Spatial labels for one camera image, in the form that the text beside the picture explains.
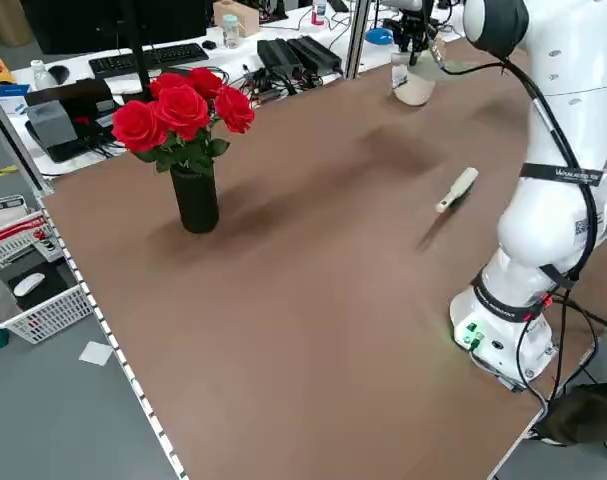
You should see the white paper sheet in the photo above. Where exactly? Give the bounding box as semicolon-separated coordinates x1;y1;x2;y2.
78;340;114;367

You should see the beige hand brush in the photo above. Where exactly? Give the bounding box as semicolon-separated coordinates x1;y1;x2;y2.
434;166;480;215

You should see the black monitor with stand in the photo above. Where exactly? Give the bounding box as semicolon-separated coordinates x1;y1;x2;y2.
21;0;209;92

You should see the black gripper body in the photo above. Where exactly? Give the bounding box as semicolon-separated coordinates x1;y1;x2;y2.
400;7;433;37

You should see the white digital scale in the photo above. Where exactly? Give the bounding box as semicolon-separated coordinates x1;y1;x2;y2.
0;194;29;217

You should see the beige bin with lid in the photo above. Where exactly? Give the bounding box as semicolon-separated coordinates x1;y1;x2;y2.
390;52;437;108

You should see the black finned power supply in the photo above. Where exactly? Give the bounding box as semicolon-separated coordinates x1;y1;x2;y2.
286;35;344;72
256;38;305;77

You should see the clear bottle pale blue cap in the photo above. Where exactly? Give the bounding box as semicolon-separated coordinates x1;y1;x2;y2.
221;13;241;50

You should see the clear bottle white cap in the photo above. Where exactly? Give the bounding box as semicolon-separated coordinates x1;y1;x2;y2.
30;58;53;92

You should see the blue and white carton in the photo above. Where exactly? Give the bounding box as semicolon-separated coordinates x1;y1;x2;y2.
0;83;33;117

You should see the white plastic mesh basket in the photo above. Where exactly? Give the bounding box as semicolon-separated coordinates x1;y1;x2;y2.
0;209;93;346

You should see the black desktop device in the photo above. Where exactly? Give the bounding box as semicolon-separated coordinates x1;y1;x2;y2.
24;77;117;165

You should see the brown cardboard box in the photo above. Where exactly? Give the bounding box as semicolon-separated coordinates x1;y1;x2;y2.
212;0;261;38

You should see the black keyboard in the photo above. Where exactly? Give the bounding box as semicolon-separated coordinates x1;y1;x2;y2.
88;42;211;77

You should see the black mouse pad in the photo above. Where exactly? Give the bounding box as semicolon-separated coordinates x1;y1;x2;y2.
0;258;77;312

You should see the aluminium profile post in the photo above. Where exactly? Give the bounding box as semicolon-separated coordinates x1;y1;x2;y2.
343;0;373;80

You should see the blue dome-shaped device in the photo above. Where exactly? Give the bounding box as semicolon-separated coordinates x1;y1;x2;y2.
364;27;396;46

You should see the red rose bouquet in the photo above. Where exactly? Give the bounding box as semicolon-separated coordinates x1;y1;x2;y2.
111;66;256;174

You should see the white computer mouse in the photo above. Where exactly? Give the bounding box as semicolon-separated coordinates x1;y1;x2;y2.
13;272;46;297

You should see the black cylindrical vase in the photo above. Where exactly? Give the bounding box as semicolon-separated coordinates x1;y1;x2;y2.
169;166;220;234

